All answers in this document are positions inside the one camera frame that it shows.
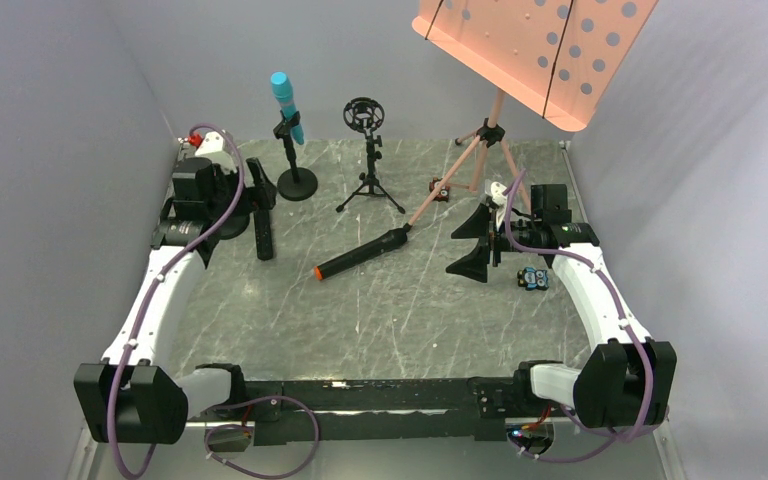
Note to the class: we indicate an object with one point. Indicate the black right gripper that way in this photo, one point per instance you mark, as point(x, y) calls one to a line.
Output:
point(494, 234)

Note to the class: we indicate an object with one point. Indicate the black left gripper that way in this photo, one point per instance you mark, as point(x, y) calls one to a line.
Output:
point(263, 216)

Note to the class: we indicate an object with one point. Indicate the black clip desk mic stand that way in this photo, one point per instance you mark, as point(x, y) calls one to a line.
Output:
point(295, 184)

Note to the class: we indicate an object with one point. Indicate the black small desk mic stand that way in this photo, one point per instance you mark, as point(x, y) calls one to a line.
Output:
point(236, 223)

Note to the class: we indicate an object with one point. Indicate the black microphone orange end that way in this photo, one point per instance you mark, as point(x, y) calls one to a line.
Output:
point(389, 241)

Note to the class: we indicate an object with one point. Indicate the blue microphone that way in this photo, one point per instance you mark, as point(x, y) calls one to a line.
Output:
point(283, 92)

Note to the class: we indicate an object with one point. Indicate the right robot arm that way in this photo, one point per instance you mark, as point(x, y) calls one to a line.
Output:
point(626, 381)

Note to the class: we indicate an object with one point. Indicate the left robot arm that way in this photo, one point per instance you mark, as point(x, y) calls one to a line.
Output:
point(129, 389)

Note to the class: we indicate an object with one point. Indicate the pink music stand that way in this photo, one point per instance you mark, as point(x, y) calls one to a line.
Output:
point(555, 57)

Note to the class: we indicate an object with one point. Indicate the black microphone silver grille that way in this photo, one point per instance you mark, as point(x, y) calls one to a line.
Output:
point(263, 235)

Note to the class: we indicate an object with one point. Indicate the red owl toy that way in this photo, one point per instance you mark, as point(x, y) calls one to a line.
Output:
point(441, 192)

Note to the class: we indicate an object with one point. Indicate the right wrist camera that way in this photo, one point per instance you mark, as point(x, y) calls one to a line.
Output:
point(496, 202)

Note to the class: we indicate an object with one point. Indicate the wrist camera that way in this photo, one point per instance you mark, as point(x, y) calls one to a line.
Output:
point(496, 202)
point(216, 149)

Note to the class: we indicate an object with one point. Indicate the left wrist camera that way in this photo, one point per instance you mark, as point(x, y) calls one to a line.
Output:
point(216, 149)

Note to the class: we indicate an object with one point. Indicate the black tripod shock mount stand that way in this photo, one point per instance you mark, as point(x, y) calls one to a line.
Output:
point(365, 115)

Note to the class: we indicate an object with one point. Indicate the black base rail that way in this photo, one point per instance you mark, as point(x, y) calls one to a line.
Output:
point(480, 408)

